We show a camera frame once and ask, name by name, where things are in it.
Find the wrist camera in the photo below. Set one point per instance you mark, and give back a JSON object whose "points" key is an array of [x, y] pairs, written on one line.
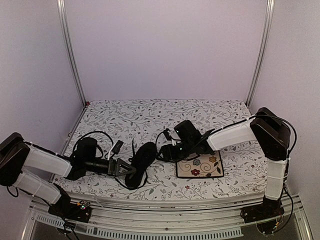
{"points": [[168, 137], [115, 149]]}

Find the left aluminium frame post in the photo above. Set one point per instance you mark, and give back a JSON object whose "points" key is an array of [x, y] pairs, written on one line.
{"points": [[62, 13]]}

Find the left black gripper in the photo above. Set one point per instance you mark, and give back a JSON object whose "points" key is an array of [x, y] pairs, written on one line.
{"points": [[114, 167]]}

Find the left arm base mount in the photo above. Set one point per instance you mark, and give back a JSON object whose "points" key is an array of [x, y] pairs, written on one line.
{"points": [[80, 211]]}

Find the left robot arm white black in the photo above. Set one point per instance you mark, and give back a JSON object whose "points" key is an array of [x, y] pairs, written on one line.
{"points": [[18, 155]]}

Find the aluminium frame post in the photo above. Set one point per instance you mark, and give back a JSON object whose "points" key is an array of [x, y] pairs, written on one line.
{"points": [[62, 13], [267, 24]]}

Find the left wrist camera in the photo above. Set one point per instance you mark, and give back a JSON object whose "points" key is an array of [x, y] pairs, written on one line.
{"points": [[115, 149]]}

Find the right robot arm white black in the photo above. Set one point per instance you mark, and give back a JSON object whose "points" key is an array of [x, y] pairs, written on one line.
{"points": [[272, 133]]}

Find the floral square plate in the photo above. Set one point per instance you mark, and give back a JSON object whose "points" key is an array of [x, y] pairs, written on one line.
{"points": [[203, 167]]}

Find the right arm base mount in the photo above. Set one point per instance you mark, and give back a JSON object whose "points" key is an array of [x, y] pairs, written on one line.
{"points": [[261, 212]]}

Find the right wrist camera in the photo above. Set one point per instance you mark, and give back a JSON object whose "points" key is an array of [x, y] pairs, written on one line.
{"points": [[168, 137]]}

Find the front aluminium rail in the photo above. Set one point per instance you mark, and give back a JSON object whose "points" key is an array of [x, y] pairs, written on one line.
{"points": [[200, 219]]}

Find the black canvas shoe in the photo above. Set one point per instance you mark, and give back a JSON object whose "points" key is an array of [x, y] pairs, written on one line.
{"points": [[141, 165]]}

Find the floral patterned table mat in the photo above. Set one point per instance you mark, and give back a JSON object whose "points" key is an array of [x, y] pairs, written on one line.
{"points": [[237, 170]]}

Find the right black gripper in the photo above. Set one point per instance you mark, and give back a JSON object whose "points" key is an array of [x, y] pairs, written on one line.
{"points": [[168, 154]]}

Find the right aluminium frame post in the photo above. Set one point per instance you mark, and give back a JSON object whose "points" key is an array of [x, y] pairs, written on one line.
{"points": [[267, 24]]}

